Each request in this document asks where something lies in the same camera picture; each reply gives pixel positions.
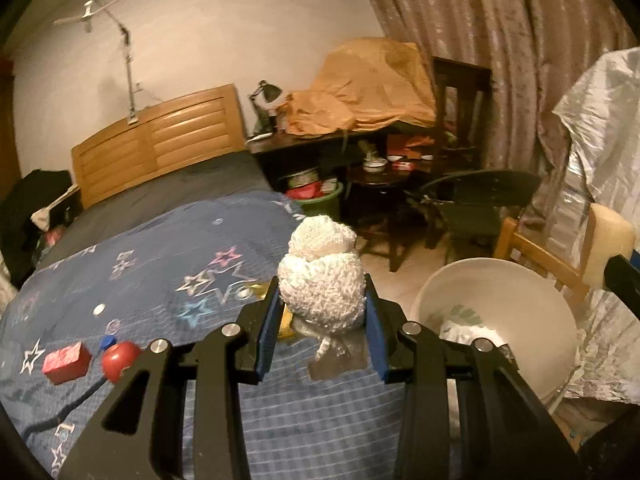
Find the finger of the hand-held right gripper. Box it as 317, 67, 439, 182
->
602, 254, 640, 303

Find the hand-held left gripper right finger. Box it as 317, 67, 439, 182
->
362, 274, 583, 480

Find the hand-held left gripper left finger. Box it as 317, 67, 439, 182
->
59, 275, 281, 480

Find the knitted sock ball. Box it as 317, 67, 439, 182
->
276, 215, 366, 336

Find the white bubble wrap roll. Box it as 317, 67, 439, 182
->
437, 317, 501, 348

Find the white plastic basin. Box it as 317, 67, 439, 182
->
409, 257, 578, 411

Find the clamp-on holder arm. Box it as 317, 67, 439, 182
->
102, 10, 143, 126

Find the golden wrapper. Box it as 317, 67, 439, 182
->
247, 281, 296, 341

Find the yellow wooden chair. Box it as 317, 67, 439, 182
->
492, 204, 601, 311

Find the blue star printed blanket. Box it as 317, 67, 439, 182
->
0, 192, 466, 480

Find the green plastic basin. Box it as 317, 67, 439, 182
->
285, 180, 346, 221

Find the red apple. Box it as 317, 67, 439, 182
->
101, 341, 142, 383

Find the round dark side table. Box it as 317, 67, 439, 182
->
345, 157, 436, 273

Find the dark wicker chair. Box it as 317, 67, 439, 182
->
407, 169, 543, 263

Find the dark grey bed sheet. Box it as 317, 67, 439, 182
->
37, 151, 273, 268

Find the dark wooden desk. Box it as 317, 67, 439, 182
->
246, 125, 441, 201

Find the wooden headboard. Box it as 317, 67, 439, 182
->
71, 84, 248, 210

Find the black desk lamp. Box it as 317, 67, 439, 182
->
248, 80, 283, 136

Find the cream cloth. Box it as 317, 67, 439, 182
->
30, 184, 81, 233

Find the dark wooden chair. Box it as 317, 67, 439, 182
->
430, 56, 493, 171

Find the black clothes pile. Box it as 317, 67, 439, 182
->
0, 169, 73, 281

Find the patterned curtain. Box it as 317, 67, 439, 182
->
360, 0, 636, 221

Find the brown wooden wardrobe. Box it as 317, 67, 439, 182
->
0, 57, 23, 201

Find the white ceiling fan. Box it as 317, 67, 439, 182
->
52, 0, 146, 33

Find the black cable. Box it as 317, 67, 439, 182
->
15, 377, 108, 438

